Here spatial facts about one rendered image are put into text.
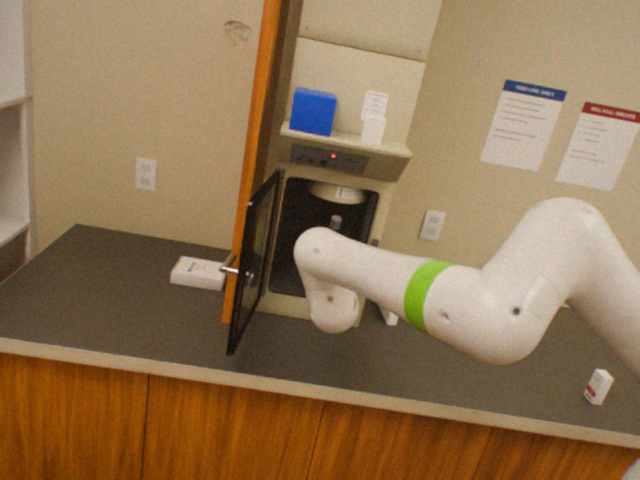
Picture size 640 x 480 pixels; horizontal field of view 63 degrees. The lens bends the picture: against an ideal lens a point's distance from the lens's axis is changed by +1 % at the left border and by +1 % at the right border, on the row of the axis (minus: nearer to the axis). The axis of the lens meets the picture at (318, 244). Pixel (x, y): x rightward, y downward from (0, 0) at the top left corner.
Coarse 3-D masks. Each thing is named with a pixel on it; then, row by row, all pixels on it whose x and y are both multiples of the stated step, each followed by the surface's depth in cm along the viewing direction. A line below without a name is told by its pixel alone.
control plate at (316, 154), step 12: (300, 144) 124; (300, 156) 129; (312, 156) 128; (324, 156) 128; (336, 156) 127; (348, 156) 126; (360, 156) 126; (336, 168) 132; (348, 168) 131; (360, 168) 131
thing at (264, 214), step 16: (272, 176) 126; (256, 192) 113; (272, 192) 130; (256, 208) 113; (272, 208) 136; (256, 224) 118; (256, 240) 123; (240, 256) 111; (256, 256) 128; (240, 272) 113; (256, 272) 134; (256, 288) 140; (240, 320) 126
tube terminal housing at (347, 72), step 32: (320, 64) 126; (352, 64) 126; (384, 64) 126; (416, 64) 126; (288, 96) 129; (352, 96) 129; (416, 96) 129; (352, 128) 132; (384, 192) 139; (384, 224) 142
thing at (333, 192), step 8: (312, 184) 145; (320, 184) 143; (328, 184) 142; (336, 184) 141; (312, 192) 144; (320, 192) 142; (328, 192) 141; (336, 192) 141; (344, 192) 141; (352, 192) 142; (360, 192) 144; (336, 200) 141; (344, 200) 141; (352, 200) 142; (360, 200) 144
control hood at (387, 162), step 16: (288, 128) 123; (288, 144) 125; (304, 144) 124; (320, 144) 123; (336, 144) 122; (352, 144) 122; (368, 144) 123; (384, 144) 127; (400, 144) 131; (288, 160) 132; (368, 160) 127; (384, 160) 126; (400, 160) 125; (368, 176) 134; (384, 176) 133; (400, 176) 132
